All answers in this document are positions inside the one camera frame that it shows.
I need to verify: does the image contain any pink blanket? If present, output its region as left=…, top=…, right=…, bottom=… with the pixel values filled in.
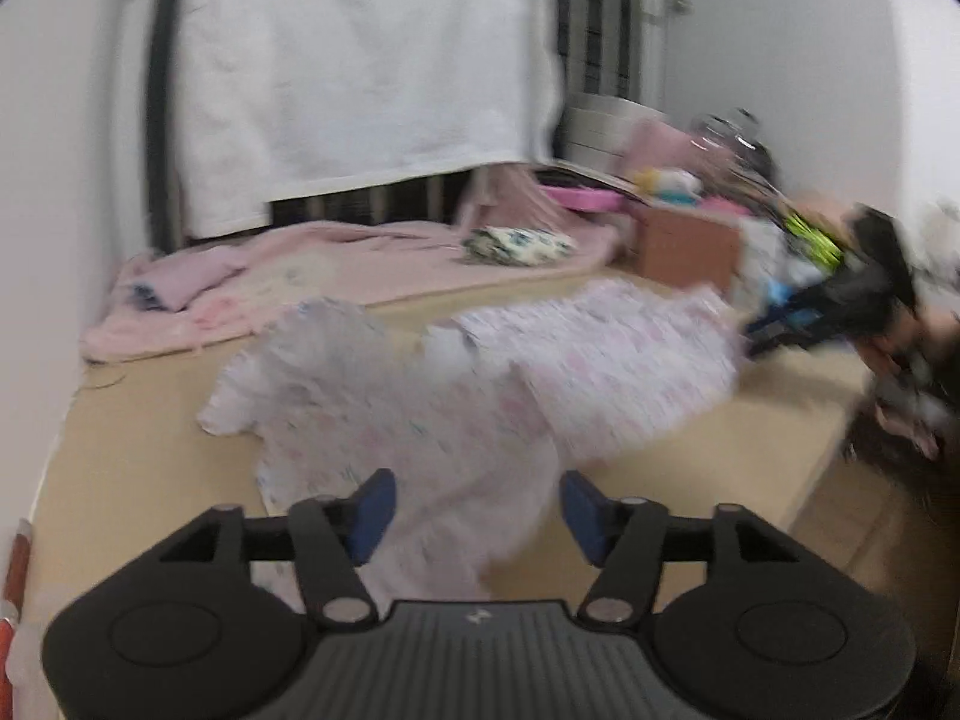
left=79, top=219, right=625, bottom=362

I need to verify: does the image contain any red and white object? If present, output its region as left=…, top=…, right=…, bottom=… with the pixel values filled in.
left=0, top=523, right=32, bottom=665

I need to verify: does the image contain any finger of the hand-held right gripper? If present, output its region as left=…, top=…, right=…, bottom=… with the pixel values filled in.
left=741, top=291, right=826, bottom=358

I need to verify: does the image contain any yellow soft toy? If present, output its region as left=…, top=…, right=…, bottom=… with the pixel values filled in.
left=634, top=167, right=703, bottom=208

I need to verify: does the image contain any white printed garment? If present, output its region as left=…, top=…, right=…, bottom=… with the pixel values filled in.
left=196, top=279, right=745, bottom=605

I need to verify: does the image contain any pink plastic basin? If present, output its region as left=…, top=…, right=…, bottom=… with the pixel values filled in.
left=538, top=183, right=625, bottom=215

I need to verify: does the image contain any brown box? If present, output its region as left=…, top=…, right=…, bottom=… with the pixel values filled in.
left=636, top=202, right=745, bottom=295

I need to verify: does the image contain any pile of mixed clothes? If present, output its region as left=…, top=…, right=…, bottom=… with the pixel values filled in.
left=844, top=199, right=960, bottom=462

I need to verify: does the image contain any metal window railing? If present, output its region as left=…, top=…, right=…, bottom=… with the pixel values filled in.
left=553, top=0, right=692, bottom=107

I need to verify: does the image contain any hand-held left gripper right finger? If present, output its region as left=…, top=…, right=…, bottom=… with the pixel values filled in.
left=558, top=469, right=805, bottom=625

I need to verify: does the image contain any white slatted panel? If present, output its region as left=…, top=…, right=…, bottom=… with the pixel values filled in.
left=561, top=92, right=670, bottom=167

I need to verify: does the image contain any pink cushion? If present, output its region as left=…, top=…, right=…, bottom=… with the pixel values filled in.
left=621, top=118, right=737, bottom=190

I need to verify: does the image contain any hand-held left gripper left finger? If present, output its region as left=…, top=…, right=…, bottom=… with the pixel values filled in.
left=154, top=468, right=398, bottom=628

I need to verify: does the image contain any white hanging sheet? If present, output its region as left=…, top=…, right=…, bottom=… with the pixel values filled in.
left=174, top=0, right=562, bottom=239

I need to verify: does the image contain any pink draped cloth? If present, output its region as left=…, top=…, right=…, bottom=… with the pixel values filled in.
left=456, top=163, right=572, bottom=232

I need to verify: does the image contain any folded floral cloth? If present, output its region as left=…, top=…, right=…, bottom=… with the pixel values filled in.
left=460, top=225, right=580, bottom=268

